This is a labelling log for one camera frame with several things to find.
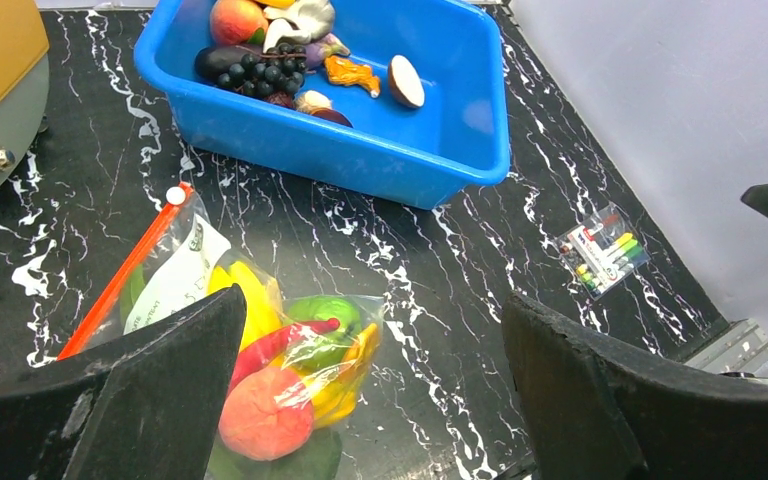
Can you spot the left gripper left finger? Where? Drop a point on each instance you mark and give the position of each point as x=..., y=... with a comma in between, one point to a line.
x=143, y=406

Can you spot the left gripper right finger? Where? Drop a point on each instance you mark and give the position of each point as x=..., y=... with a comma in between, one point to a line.
x=596, y=407

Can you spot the toy peach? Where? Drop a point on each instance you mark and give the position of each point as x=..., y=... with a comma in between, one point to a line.
x=268, y=415
x=234, y=22

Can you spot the red toy chili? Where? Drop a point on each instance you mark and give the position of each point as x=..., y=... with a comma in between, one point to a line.
x=264, y=350

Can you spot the clear orange zip bag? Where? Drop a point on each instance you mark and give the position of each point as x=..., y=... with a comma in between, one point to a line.
x=165, y=272

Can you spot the green toy leaf vegetable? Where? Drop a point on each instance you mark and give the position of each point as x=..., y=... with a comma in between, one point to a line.
x=318, y=458

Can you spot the yellow toy banana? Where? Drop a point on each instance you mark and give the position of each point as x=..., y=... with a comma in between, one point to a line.
x=333, y=366

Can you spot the orange toy food piece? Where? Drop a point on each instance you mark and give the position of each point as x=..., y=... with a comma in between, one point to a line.
x=343, y=71

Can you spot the coloured marker pack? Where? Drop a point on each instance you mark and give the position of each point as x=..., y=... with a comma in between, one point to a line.
x=602, y=251

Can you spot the blue plastic bin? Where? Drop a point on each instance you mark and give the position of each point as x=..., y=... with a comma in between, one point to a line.
x=418, y=157

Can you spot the dark red toy plum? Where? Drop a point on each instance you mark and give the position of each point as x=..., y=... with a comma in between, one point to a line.
x=281, y=99

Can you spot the toy mushroom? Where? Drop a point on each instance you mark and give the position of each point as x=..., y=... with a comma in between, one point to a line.
x=310, y=101

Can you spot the dark red toy onion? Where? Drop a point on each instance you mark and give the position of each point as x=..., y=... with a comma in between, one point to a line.
x=331, y=115

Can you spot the dark purple toy grapes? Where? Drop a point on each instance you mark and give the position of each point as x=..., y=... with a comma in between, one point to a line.
x=253, y=73

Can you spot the brown toy kiwi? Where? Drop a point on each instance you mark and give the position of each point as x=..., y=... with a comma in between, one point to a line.
x=404, y=83

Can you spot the white toy garlic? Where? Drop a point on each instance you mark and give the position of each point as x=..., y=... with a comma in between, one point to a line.
x=303, y=22

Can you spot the yellow toy bell pepper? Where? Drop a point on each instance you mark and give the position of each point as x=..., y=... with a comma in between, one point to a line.
x=279, y=4

